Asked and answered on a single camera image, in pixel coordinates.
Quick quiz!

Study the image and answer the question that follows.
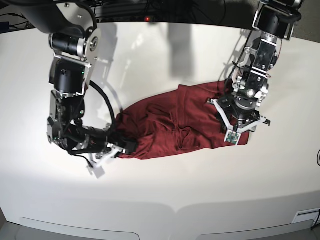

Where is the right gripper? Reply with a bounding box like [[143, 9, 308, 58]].
[[67, 126, 138, 168]]

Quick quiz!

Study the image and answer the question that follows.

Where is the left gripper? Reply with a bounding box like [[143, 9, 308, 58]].
[[207, 95, 271, 138]]

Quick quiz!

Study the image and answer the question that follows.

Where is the dark red long-sleeve shirt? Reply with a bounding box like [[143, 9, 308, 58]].
[[115, 80, 250, 161]]

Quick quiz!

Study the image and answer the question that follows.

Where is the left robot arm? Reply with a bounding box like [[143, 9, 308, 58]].
[[207, 0, 304, 145]]

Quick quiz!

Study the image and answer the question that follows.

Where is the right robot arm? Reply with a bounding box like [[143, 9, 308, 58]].
[[8, 0, 138, 178]]

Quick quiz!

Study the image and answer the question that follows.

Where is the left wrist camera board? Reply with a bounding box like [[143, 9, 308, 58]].
[[224, 129, 242, 146]]

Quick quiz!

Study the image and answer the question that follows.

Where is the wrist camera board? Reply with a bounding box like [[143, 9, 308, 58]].
[[87, 165, 105, 179], [224, 129, 242, 146]]

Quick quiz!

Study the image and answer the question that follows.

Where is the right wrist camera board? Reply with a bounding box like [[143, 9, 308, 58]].
[[87, 165, 105, 179]]

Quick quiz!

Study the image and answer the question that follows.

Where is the black power strip red switch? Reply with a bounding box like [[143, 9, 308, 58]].
[[97, 15, 154, 23]]

